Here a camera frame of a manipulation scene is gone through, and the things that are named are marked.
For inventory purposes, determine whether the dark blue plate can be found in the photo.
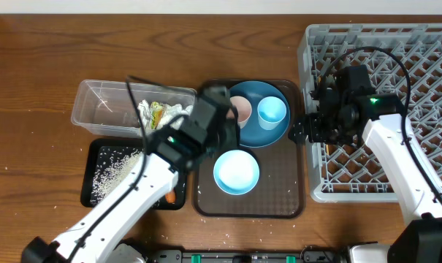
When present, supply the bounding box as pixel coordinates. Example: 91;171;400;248
230;80;291;148

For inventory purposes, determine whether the green yellow snack wrapper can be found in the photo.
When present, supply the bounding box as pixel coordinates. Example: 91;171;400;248
150;102;166;129

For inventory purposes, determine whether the orange carrot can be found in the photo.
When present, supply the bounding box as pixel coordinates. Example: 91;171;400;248
165;190;176;204

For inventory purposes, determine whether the white tissue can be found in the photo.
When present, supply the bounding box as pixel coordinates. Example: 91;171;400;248
138;100;152;129
157;104;194;129

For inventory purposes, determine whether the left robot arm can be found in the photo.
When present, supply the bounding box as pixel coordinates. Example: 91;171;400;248
20;119;240;262

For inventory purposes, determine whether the pink cup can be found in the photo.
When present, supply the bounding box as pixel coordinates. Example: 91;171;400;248
230;96;252;129

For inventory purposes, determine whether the black tray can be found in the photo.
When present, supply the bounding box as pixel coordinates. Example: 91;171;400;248
80;137;186;210

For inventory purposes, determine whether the light blue cup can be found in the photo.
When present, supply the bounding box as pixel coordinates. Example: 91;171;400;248
257;96;287;130

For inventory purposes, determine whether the grey dishwasher rack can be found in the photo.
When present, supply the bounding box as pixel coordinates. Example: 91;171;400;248
297;23;442;203

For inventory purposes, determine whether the clear plastic bin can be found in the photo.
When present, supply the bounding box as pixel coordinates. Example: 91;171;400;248
71;80;197;138

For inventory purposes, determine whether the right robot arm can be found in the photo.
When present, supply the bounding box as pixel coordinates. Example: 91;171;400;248
288;94;442;262

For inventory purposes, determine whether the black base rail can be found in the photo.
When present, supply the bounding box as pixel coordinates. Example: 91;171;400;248
142;249;350;263

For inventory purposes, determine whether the light blue bowl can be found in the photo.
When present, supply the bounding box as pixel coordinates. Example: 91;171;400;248
213;150;260;196

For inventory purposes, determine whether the white rice pile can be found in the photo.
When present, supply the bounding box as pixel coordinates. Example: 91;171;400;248
90;146;142;206

